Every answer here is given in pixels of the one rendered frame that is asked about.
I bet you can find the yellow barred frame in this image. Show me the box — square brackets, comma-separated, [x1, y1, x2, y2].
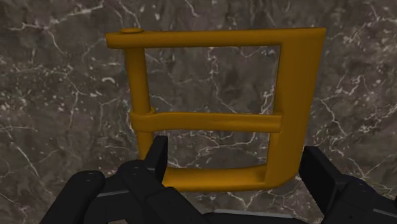
[105, 27, 327, 192]

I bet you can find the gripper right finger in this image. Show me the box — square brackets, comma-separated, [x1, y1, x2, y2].
[298, 145, 397, 224]

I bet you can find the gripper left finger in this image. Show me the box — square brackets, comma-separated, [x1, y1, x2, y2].
[39, 135, 209, 224]

